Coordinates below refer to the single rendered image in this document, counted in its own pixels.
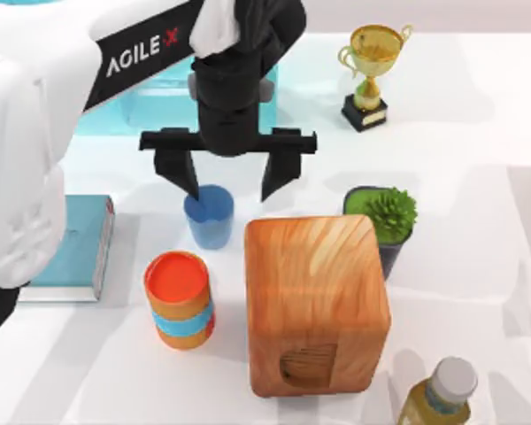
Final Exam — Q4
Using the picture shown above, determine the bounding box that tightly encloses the green plant in dark pot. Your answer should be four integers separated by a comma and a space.
342, 185, 419, 282

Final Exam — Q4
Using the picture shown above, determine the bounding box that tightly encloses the wooden box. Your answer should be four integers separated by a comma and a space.
243, 213, 391, 398

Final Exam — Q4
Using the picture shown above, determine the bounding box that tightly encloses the teal book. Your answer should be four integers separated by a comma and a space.
17, 194, 116, 304

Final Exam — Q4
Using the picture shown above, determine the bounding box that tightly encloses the yellow bottle with grey cap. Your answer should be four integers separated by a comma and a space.
395, 357, 479, 425

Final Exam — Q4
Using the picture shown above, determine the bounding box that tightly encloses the light blue rack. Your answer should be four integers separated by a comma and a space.
69, 61, 281, 141

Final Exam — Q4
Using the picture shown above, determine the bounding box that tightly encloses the blue cup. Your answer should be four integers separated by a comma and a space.
183, 184, 235, 251

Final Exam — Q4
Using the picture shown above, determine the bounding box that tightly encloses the gold trophy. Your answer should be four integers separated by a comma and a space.
337, 23, 414, 133

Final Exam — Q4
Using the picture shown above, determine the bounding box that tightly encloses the orange and blue can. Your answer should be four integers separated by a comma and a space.
142, 250, 217, 352

